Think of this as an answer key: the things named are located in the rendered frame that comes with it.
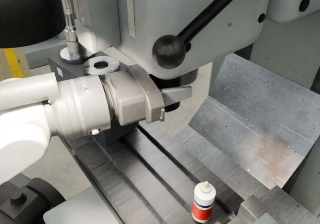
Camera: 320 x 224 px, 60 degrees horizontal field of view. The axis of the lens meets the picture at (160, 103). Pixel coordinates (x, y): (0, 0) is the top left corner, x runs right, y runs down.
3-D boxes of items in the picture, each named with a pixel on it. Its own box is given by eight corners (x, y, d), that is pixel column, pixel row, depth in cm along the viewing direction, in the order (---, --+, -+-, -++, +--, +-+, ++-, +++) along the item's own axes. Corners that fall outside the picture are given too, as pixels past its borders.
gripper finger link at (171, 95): (189, 97, 47) (155, 106, 45) (190, 81, 45) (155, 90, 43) (193, 102, 46) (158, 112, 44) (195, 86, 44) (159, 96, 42)
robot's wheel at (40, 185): (31, 207, 120) (16, 178, 108) (40, 198, 124) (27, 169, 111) (65, 229, 112) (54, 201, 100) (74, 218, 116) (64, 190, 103)
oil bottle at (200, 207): (201, 227, 56) (206, 195, 49) (187, 212, 59) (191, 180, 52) (215, 215, 58) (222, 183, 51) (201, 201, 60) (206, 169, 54)
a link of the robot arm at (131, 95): (166, 87, 38) (78, 109, 34) (165, 137, 44) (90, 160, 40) (135, 48, 47) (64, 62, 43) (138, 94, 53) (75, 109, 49)
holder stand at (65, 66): (106, 147, 73) (95, 85, 60) (61, 111, 85) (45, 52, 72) (139, 125, 80) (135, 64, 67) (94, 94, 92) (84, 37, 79)
